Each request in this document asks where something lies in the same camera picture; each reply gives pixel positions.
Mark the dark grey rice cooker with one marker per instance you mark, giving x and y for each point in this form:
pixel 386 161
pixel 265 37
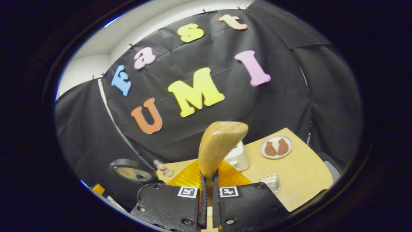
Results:
pixel 133 172

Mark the brown meat piece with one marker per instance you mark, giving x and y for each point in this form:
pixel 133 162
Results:
pixel 270 149
pixel 283 147

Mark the white round plate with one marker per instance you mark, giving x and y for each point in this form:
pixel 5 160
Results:
pixel 276 158

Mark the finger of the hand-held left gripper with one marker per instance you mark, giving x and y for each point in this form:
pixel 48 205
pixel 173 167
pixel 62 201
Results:
pixel 98 189

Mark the black backdrop cloth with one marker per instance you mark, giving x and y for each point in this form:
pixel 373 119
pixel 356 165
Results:
pixel 193 54

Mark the wooden spoon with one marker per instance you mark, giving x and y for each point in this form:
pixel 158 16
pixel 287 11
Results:
pixel 219 141

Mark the clear chopstick holder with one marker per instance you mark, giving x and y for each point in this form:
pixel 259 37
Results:
pixel 271 183

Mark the white toaster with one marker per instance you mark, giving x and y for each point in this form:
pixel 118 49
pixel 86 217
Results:
pixel 239 160

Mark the small clear plastic bottle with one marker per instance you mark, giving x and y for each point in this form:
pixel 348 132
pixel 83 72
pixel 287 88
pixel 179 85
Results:
pixel 163 168

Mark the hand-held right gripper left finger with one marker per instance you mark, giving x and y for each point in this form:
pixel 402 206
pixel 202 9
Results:
pixel 203 206

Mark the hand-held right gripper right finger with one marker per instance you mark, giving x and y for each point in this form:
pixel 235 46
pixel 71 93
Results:
pixel 215 206

